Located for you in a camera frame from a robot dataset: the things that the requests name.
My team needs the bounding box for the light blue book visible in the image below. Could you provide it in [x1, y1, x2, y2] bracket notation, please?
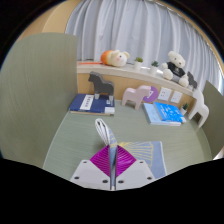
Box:
[142, 102, 183, 127]

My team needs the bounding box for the white wall socket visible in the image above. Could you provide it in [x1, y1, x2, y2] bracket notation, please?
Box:
[170, 90, 184, 104]
[157, 86, 173, 102]

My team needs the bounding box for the small potted plant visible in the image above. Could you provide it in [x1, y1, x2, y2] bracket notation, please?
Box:
[149, 60, 160, 75]
[180, 102, 190, 116]
[133, 56, 144, 71]

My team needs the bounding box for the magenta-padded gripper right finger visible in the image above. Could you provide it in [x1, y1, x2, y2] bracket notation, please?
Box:
[115, 144, 156, 191]

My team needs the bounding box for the white teddy bear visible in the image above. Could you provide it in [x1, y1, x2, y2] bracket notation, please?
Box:
[161, 50, 190, 88]

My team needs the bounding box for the navy blue book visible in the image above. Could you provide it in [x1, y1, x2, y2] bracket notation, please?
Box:
[68, 93, 116, 117]

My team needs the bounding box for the pink horse figurine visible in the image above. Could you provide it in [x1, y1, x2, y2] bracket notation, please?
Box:
[120, 84, 152, 111]

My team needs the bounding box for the light grey curtain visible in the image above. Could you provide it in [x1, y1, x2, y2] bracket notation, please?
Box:
[65, 0, 221, 93]

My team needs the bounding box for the blue towel with yellow print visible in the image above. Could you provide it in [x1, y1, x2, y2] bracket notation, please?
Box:
[94, 117, 168, 192]

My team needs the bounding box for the large white horse figurine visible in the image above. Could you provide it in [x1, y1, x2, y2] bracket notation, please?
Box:
[188, 88, 210, 129]

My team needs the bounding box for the dark grey horse figurine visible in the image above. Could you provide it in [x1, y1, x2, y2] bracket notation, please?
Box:
[87, 70, 115, 102]

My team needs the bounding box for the green desk partition panel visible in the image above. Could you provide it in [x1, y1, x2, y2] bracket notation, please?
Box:
[0, 32, 79, 169]
[201, 80, 224, 158]

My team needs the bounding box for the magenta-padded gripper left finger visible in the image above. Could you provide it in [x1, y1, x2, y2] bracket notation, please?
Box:
[69, 144, 112, 191]

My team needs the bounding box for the bright blue book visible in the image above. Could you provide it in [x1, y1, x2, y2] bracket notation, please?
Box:
[153, 101, 188, 124]

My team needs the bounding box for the purple round disc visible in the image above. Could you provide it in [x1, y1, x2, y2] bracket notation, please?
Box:
[142, 85, 160, 103]

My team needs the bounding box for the wooden desk shelf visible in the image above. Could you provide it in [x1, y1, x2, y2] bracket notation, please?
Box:
[76, 60, 201, 114]

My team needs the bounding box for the orange and cream plush toy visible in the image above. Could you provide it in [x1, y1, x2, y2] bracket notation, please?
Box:
[100, 49, 131, 69]

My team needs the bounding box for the small dark horse figurine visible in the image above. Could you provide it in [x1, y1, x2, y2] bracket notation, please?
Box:
[186, 71, 198, 90]

